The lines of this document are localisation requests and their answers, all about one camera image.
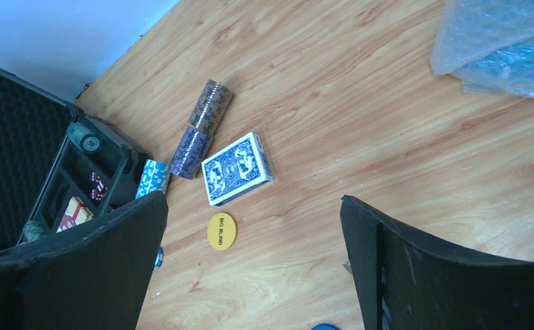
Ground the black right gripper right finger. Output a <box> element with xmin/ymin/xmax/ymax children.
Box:
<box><xmin>340</xmin><ymin>195</ymin><xmax>534</xmax><ymax>329</ymax></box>

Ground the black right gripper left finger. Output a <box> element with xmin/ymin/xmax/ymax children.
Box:
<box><xmin>0</xmin><ymin>192</ymin><xmax>168</xmax><ymax>329</ymax></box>

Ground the yellow big blind button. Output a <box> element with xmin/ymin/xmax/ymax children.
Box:
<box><xmin>207</xmin><ymin>212</ymin><xmax>237</xmax><ymax>251</ymax></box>

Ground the black poker set case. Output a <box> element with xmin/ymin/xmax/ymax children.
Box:
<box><xmin>0</xmin><ymin>69</ymin><xmax>147</xmax><ymax>251</ymax></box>

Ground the red playing card box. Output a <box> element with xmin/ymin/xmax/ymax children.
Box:
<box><xmin>56</xmin><ymin>197</ymin><xmax>94</xmax><ymax>232</ymax></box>

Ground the blue white 10 chip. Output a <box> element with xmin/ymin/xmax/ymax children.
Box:
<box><xmin>154</xmin><ymin>247</ymin><xmax>164</xmax><ymax>270</ymax></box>

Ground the olive blue chip stack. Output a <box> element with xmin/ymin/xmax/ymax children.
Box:
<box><xmin>23</xmin><ymin>220</ymin><xmax>50</xmax><ymax>243</ymax></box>

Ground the red translucent die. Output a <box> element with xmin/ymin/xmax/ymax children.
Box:
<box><xmin>90</xmin><ymin>188</ymin><xmax>104</xmax><ymax>201</ymax></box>
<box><xmin>91</xmin><ymin>172</ymin><xmax>107</xmax><ymax>192</ymax></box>

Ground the blue dealer button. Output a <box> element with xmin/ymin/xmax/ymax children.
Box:
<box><xmin>310</xmin><ymin>323</ymin><xmax>339</xmax><ymax>330</ymax></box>

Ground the light blue chip stack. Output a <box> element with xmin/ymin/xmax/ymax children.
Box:
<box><xmin>135</xmin><ymin>159</ymin><xmax>171</xmax><ymax>199</ymax></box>

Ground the dark green chip stack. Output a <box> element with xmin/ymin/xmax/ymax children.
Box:
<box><xmin>67</xmin><ymin>122</ymin><xmax>103</xmax><ymax>154</ymax></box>

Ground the blue playing card deck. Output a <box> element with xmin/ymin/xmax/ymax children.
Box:
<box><xmin>202</xmin><ymin>132</ymin><xmax>274</xmax><ymax>208</ymax></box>

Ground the brown purple chip stack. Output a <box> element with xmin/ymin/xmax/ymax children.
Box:
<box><xmin>188</xmin><ymin>80</ymin><xmax>234</xmax><ymax>135</ymax></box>

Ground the clear bubble wrap bag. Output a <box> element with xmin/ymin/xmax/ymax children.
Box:
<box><xmin>430</xmin><ymin>1</ymin><xmax>534</xmax><ymax>98</ymax></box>

